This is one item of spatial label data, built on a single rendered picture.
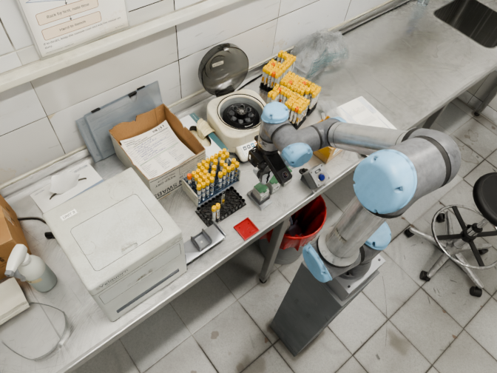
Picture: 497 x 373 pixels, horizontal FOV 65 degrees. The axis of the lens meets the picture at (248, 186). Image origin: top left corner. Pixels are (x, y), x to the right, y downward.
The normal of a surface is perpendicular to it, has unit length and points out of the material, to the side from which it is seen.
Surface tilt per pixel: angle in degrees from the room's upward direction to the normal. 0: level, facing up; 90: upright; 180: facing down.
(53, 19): 92
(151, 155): 0
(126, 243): 0
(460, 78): 0
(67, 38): 93
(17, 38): 90
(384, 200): 80
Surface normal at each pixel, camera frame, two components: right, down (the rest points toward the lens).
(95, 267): 0.08, -0.55
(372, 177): -0.84, 0.27
